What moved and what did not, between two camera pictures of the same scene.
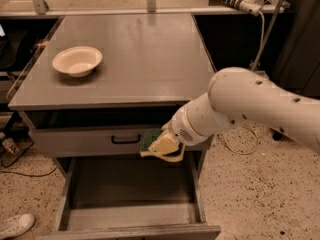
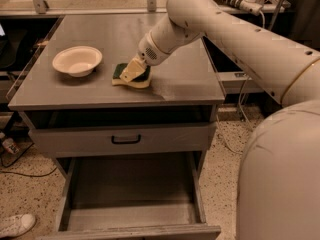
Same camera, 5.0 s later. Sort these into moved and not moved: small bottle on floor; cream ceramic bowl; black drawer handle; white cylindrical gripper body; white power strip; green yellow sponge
Moved: white cylindrical gripper body; green yellow sponge
Not moved: small bottle on floor; black drawer handle; cream ceramic bowl; white power strip
